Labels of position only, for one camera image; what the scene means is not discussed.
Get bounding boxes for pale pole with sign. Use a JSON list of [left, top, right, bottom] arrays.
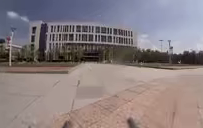
[[6, 27, 17, 67]]

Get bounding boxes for grey concrete slab paving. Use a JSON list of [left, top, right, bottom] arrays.
[[0, 62, 203, 128]]

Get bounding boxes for row of small trees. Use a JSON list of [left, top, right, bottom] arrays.
[[17, 44, 87, 63]]

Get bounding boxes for light pole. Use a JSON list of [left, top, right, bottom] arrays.
[[158, 39, 165, 54], [166, 39, 174, 65]]

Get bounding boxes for row of dark trees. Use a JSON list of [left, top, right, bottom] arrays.
[[122, 47, 203, 66]]

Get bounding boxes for building with dark dome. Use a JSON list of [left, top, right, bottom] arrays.
[[0, 38, 23, 61]]

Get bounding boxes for red brick path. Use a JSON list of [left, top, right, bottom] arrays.
[[52, 74, 203, 128]]

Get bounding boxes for large white multi-storey building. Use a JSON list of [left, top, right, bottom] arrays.
[[28, 20, 136, 63]]

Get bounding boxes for reddish road strip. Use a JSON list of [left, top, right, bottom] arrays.
[[0, 65, 77, 75]]

